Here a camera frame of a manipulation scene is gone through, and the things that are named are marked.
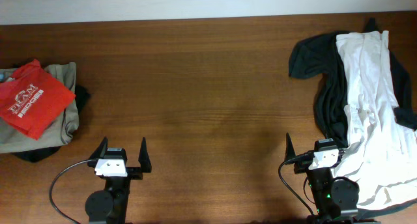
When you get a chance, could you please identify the white t-shirt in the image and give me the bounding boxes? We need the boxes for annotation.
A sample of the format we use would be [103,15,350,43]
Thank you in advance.
[334,31,416,210]

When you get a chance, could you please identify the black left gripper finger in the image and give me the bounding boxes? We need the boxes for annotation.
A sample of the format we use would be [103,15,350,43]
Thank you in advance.
[89,137,108,160]
[138,137,152,172]

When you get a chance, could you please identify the beige folded trousers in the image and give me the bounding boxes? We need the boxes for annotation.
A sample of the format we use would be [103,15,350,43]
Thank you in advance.
[1,62,79,154]

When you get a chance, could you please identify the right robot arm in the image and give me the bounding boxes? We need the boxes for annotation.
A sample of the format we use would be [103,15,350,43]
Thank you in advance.
[278,133,376,224]

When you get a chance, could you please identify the dark green t-shirt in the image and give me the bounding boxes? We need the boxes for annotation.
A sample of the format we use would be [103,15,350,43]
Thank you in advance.
[289,19,416,217]

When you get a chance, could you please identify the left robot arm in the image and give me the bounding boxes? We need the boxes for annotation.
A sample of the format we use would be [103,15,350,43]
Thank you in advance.
[85,137,152,224]

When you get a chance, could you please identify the red folded t-shirt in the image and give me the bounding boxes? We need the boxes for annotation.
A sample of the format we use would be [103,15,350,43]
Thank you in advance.
[1,59,76,140]

